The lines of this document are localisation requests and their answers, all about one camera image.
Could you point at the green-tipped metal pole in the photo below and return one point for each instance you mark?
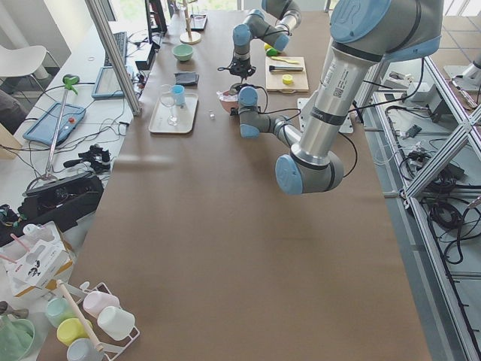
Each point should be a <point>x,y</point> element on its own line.
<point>69,81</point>

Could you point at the white cup on rack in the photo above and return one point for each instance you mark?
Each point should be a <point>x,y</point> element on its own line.
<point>116,322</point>

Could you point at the aluminium frame post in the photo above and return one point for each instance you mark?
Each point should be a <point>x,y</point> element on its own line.
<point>101,23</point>

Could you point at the mint green bowl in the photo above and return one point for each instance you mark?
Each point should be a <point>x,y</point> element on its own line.
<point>183,52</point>

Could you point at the half lemon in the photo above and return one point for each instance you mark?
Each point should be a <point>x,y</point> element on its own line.
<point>287,79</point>

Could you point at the stainless steel ice scoop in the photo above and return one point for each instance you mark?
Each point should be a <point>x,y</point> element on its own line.
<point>235,88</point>

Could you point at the pink cup on rack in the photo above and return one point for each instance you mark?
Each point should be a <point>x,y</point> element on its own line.
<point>96,301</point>

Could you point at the cream serving tray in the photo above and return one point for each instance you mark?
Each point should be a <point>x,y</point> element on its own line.
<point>185,117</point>

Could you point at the grey cup on rack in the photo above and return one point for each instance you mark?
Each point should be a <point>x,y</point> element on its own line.
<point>83,350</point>

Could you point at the wooden cup stand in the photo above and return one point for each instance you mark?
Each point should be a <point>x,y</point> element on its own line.
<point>188,37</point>

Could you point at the white chair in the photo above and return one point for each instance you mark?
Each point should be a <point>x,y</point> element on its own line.
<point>22,62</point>

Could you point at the clear wine glass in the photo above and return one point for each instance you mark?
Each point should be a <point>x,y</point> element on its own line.
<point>168,100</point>

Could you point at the yellow cup on rack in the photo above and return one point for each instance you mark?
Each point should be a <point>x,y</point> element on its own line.
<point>70,330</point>

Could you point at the yellow plastic knife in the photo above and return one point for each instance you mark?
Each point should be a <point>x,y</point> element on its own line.
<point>285,60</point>

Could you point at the steel muddler black tip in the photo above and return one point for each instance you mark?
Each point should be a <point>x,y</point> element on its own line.
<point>279,68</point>

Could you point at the folded grey cloth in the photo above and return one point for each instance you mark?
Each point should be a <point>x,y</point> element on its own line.
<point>186,78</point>

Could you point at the bamboo cutting board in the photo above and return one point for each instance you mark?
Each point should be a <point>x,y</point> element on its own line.
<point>274,82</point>

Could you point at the white cardboard box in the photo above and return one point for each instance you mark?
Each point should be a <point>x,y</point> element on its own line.
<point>35,261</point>

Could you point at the green cup on rack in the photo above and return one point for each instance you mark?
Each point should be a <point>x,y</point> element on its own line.
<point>58,310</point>

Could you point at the pink bowl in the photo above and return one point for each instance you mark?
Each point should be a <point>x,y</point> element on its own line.
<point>228,105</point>

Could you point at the green plastic basin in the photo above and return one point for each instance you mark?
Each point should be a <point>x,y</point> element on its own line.
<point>17,338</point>

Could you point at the light blue plastic cup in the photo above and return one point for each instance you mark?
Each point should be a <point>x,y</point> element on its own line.
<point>178,93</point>

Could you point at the lower yellow lemon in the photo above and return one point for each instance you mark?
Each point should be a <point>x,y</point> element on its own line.
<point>271,52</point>

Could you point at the white cup rack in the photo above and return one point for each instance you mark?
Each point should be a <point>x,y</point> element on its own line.
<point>101,341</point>

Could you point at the black bag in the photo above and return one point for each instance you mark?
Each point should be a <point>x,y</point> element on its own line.
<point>64,202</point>

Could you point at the pile of clear ice cubes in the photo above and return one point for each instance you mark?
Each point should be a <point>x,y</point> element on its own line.
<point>227,97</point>

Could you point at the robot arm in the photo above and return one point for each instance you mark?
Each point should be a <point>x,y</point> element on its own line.
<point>363,33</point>
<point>254,27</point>

